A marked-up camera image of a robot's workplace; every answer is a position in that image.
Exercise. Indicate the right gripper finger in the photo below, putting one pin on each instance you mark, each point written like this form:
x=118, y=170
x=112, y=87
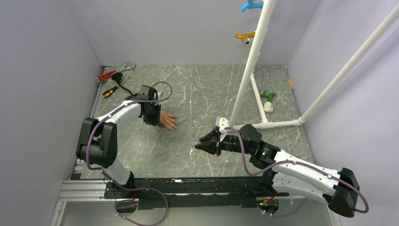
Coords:
x=212, y=136
x=210, y=147

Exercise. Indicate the blue faucet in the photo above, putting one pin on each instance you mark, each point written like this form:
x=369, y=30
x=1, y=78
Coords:
x=251, y=4

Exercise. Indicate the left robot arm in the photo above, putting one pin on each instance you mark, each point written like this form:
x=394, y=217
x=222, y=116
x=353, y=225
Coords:
x=98, y=143

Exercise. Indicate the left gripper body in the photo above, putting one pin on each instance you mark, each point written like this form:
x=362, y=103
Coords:
x=153, y=117

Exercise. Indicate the yellow black screwdriver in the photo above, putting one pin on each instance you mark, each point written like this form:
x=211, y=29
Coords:
x=109, y=92

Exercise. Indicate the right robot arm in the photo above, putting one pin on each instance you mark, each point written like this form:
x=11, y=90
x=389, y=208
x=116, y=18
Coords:
x=281, y=172

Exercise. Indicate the silver spanner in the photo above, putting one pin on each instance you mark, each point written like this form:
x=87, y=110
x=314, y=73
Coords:
x=265, y=71

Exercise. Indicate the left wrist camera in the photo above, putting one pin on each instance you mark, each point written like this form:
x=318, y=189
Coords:
x=149, y=93

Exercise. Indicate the mannequin practice hand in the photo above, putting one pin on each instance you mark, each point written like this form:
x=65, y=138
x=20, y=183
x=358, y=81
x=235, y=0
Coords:
x=167, y=121

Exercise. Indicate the white pvc pipe frame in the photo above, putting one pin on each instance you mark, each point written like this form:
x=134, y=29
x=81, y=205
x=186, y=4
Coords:
x=342, y=32

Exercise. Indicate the green faucet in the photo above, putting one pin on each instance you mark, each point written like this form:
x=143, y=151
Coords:
x=267, y=95

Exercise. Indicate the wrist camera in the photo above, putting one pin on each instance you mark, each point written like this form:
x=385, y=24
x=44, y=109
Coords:
x=149, y=93
x=219, y=124

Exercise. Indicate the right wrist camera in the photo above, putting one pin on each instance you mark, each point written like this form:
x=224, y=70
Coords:
x=219, y=124

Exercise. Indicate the orange faucet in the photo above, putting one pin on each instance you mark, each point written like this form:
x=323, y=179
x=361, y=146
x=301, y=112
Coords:
x=245, y=37

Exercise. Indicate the clear nail polish bottle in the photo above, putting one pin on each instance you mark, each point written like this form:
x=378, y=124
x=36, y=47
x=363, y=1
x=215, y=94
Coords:
x=194, y=142

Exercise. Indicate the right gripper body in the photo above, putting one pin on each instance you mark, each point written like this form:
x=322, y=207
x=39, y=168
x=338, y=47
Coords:
x=230, y=142

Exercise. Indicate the red handled adjustable wrench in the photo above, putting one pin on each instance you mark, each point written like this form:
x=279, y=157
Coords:
x=109, y=74

